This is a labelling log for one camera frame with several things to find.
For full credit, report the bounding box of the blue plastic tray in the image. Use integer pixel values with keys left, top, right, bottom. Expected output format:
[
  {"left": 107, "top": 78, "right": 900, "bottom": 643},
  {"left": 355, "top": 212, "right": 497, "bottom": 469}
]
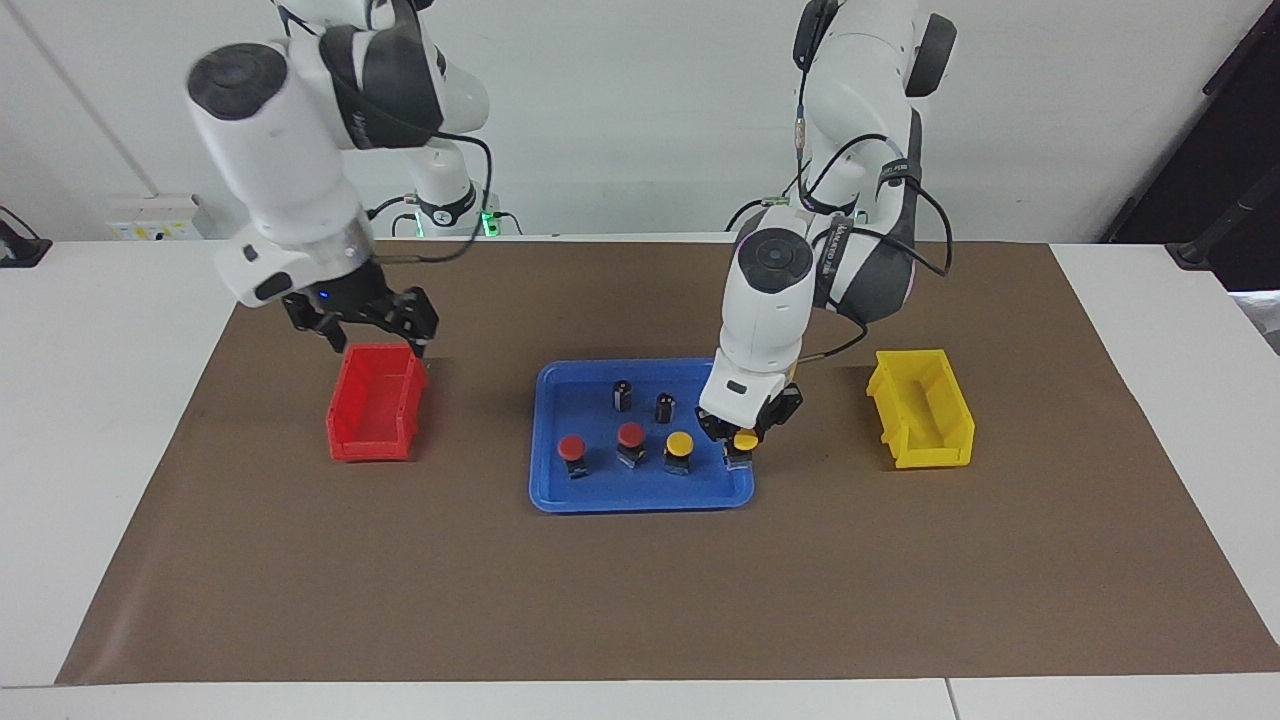
[{"left": 528, "top": 358, "right": 756, "bottom": 514}]

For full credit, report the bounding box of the red plastic bin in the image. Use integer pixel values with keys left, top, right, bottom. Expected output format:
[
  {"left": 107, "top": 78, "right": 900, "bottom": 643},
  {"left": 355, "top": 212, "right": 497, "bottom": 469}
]
[{"left": 326, "top": 343, "right": 429, "bottom": 462}]

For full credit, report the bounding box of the yellow plastic bin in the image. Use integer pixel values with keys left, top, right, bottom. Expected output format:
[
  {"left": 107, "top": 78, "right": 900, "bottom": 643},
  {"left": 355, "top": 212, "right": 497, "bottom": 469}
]
[{"left": 865, "top": 348, "right": 976, "bottom": 471}]

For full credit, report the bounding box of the brown paper mat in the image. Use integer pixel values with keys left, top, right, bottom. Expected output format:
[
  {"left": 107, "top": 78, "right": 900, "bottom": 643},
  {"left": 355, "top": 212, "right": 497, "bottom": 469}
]
[{"left": 55, "top": 238, "right": 1280, "bottom": 686}]

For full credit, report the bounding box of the black clamp base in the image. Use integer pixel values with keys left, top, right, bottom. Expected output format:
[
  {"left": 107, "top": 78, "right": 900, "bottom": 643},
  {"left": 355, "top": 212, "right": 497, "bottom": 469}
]
[{"left": 0, "top": 205, "right": 53, "bottom": 269}]

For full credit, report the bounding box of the black side panel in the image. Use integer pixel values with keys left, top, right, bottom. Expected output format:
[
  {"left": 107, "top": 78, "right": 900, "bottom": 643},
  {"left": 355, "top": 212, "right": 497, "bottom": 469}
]
[{"left": 1105, "top": 0, "right": 1280, "bottom": 293}]

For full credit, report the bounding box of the black stand pole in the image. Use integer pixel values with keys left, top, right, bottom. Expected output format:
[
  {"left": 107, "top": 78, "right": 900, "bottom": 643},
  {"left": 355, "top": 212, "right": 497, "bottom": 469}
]
[{"left": 1166, "top": 168, "right": 1280, "bottom": 271}]

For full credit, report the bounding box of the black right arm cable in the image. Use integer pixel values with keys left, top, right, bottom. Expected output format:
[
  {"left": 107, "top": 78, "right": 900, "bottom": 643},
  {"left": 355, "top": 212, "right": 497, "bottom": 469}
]
[{"left": 330, "top": 60, "right": 496, "bottom": 266}]

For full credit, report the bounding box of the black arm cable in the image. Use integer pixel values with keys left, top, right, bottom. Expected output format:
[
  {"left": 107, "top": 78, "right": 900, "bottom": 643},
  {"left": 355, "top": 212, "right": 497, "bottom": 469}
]
[
  {"left": 795, "top": 0, "right": 953, "bottom": 363},
  {"left": 330, "top": 60, "right": 496, "bottom": 266}
]

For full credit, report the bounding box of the black base power cable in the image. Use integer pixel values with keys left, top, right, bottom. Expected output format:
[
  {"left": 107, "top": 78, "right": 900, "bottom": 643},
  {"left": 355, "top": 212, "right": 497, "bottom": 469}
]
[{"left": 728, "top": 165, "right": 801, "bottom": 233}]

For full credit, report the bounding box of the white wall outlet box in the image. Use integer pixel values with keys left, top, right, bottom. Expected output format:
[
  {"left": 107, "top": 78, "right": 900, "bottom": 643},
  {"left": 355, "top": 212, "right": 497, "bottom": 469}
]
[{"left": 108, "top": 194, "right": 202, "bottom": 242}]

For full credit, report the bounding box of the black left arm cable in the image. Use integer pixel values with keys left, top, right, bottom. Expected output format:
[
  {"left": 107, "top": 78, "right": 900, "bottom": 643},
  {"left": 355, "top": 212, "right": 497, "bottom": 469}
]
[{"left": 795, "top": 0, "right": 953, "bottom": 363}]

